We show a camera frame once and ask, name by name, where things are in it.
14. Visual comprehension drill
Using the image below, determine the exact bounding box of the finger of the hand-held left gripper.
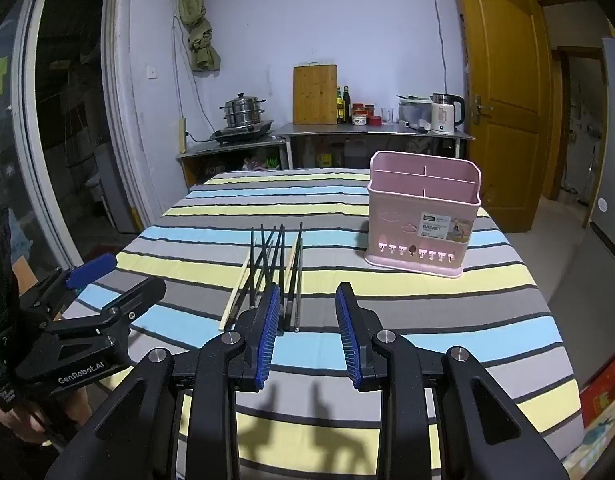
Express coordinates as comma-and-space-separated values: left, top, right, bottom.
42, 276, 167, 340
18, 253, 119, 321

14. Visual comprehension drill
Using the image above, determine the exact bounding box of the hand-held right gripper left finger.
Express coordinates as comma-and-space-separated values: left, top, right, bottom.
45, 282, 283, 480

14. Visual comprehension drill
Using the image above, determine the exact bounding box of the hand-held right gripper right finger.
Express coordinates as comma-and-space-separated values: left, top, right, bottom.
335, 281, 571, 480

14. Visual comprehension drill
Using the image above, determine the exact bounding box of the pile of chopsticks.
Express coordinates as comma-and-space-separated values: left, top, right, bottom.
220, 221, 306, 333

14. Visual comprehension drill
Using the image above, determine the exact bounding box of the pink plastic utensil basket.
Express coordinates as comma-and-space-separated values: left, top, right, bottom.
363, 150, 484, 278

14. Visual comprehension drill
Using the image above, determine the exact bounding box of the person's left hand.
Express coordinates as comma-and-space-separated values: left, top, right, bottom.
0, 385, 93, 448

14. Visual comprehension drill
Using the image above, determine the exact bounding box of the striped tablecloth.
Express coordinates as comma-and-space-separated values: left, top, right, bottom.
58, 167, 585, 480

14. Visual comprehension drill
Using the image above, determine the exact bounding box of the glass sliding door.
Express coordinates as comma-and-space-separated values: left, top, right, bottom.
0, 0, 138, 261

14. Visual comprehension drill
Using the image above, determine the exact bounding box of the low steel shelf stand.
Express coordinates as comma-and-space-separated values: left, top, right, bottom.
176, 135, 288, 191

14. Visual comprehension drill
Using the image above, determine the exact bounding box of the black induction cooker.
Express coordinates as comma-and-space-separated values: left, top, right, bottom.
210, 120, 274, 146

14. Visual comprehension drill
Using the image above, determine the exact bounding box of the steel counter table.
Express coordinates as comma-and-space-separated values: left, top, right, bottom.
272, 122, 475, 171

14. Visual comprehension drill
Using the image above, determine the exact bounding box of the steel steamer pot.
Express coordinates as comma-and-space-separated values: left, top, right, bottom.
224, 92, 266, 128

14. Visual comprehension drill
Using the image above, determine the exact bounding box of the translucent storage box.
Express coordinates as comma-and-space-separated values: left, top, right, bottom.
398, 95, 433, 128

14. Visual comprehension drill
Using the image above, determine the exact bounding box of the white electric kettle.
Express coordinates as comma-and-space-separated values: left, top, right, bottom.
430, 92, 465, 135

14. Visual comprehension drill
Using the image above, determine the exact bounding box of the wooden cutting board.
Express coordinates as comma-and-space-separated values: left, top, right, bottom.
293, 63, 338, 125

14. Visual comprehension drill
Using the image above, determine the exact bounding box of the red cardboard box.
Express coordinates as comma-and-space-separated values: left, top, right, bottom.
580, 355, 615, 431

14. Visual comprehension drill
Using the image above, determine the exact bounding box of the yellow wooden door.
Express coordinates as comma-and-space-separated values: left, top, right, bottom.
452, 0, 545, 233

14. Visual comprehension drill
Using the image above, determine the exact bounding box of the green hanging curtain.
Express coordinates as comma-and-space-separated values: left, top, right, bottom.
178, 0, 222, 73

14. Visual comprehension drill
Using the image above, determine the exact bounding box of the grey wall cable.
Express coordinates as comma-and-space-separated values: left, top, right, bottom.
421, 0, 448, 98

